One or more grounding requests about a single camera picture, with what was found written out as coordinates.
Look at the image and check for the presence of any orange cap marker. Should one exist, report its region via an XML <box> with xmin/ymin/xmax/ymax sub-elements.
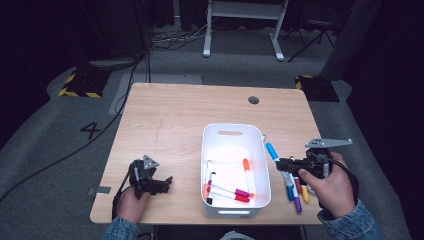
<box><xmin>242</xmin><ymin>157</ymin><xmax>256</xmax><ymax>198</ymax></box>

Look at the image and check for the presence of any dark blue cap marker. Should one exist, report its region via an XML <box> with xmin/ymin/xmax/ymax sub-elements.
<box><xmin>284</xmin><ymin>173</ymin><xmax>296</xmax><ymax>202</ymax></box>

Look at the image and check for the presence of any grey stand base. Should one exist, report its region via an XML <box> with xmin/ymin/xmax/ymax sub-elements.
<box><xmin>88</xmin><ymin>58</ymin><xmax>139</xmax><ymax>71</ymax></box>

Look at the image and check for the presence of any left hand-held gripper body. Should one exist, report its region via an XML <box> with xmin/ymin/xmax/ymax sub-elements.
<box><xmin>128</xmin><ymin>154</ymin><xmax>161</xmax><ymax>202</ymax></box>

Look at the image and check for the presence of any long black floor cable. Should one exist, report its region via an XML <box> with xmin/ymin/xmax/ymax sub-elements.
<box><xmin>0</xmin><ymin>49</ymin><xmax>149</xmax><ymax>204</ymax></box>

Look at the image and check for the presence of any person's left hand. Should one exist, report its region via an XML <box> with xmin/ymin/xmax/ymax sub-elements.
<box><xmin>115</xmin><ymin>186</ymin><xmax>152</xmax><ymax>224</ymax></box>

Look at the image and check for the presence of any salmon cap marker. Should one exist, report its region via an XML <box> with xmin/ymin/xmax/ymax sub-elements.
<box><xmin>202</xmin><ymin>159</ymin><xmax>213</xmax><ymax>200</ymax></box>

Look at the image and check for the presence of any black cap marker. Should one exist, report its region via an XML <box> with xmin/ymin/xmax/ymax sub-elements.
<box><xmin>206</xmin><ymin>171</ymin><xmax>217</xmax><ymax>205</ymax></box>

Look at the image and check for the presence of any white table frame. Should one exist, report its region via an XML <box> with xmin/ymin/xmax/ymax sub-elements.
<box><xmin>202</xmin><ymin>0</ymin><xmax>290</xmax><ymax>63</ymax></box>

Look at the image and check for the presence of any magenta cap marker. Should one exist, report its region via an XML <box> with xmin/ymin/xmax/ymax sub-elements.
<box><xmin>207</xmin><ymin>179</ymin><xmax>252</xmax><ymax>198</ymax></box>

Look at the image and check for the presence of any black tripod stand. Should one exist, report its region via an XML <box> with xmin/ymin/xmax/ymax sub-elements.
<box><xmin>287</xmin><ymin>18</ymin><xmax>338</xmax><ymax>63</ymax></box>

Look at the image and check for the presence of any grey tape strip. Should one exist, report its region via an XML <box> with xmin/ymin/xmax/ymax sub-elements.
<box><xmin>88</xmin><ymin>185</ymin><xmax>112</xmax><ymax>196</ymax></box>

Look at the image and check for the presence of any black yellow striped base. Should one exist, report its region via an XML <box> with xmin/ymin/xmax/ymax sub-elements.
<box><xmin>294</xmin><ymin>74</ymin><xmax>340</xmax><ymax>103</ymax></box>
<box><xmin>58</xmin><ymin>68</ymin><xmax>113</xmax><ymax>99</ymax></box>

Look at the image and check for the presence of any white plastic storage bin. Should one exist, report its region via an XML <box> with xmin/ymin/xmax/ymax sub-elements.
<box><xmin>200</xmin><ymin>122</ymin><xmax>272</xmax><ymax>220</ymax></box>

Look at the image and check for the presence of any person's leg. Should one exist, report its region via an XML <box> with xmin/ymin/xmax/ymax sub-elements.
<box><xmin>219</xmin><ymin>230</ymin><xmax>254</xmax><ymax>240</ymax></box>

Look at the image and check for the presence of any grey slanted panel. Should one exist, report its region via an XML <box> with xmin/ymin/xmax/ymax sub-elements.
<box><xmin>320</xmin><ymin>0</ymin><xmax>383</xmax><ymax>82</ymax></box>

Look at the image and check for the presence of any tangle of floor cables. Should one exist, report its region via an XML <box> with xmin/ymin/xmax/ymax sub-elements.
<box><xmin>149</xmin><ymin>25</ymin><xmax>208</xmax><ymax>52</ymax></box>

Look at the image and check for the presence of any person's right hand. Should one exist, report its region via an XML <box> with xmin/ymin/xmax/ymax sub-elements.
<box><xmin>297</xmin><ymin>151</ymin><xmax>359</xmax><ymax>220</ymax></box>

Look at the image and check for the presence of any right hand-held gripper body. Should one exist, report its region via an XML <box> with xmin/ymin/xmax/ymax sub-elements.
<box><xmin>304</xmin><ymin>137</ymin><xmax>354</xmax><ymax>180</ymax></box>

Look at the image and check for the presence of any light blue cap marker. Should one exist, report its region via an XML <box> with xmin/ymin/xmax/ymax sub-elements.
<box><xmin>264</xmin><ymin>142</ymin><xmax>288</xmax><ymax>183</ymax></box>

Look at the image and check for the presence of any yellow cap marker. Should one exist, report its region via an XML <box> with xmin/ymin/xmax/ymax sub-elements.
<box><xmin>300</xmin><ymin>184</ymin><xmax>311</xmax><ymax>204</ymax></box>

